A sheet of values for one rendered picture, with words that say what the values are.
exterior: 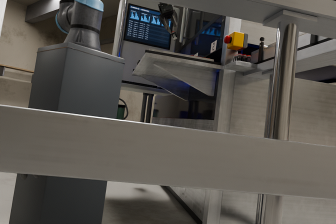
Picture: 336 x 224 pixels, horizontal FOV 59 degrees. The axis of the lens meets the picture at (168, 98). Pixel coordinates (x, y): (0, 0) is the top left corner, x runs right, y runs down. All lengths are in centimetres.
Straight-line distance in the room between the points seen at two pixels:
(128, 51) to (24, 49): 624
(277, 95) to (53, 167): 50
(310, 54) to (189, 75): 65
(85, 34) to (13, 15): 738
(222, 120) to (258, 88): 26
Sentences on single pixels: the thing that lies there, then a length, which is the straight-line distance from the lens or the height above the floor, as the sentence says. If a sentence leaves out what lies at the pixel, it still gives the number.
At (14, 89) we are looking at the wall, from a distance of 839.
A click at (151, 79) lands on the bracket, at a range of 203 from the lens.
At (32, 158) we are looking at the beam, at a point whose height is 46.
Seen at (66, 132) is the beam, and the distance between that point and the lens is 60.
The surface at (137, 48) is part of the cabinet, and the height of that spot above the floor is 113.
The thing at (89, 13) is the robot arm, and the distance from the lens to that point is 124.
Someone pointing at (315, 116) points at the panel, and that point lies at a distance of 178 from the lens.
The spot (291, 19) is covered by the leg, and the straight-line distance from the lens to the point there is 77.
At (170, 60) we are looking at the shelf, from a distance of 147.
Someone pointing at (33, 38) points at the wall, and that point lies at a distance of 864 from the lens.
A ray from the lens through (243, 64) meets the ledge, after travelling 142.
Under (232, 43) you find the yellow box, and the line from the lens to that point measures 148.
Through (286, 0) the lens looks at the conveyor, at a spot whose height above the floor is 85.
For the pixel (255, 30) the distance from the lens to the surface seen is 165.
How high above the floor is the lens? 55
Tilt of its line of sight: 5 degrees up
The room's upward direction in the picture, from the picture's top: 7 degrees clockwise
